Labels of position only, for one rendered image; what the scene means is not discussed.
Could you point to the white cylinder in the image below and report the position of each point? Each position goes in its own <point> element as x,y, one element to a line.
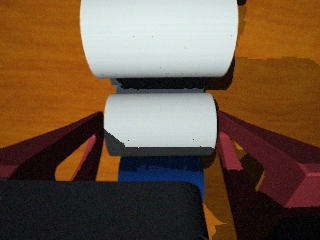
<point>160,124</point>
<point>158,38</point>

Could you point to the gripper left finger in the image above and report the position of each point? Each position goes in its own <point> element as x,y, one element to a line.
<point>37,158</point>

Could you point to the dark blue plastic bar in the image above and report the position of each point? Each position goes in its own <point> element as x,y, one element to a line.
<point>162,168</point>

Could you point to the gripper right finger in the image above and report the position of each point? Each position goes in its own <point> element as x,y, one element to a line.
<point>290,188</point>

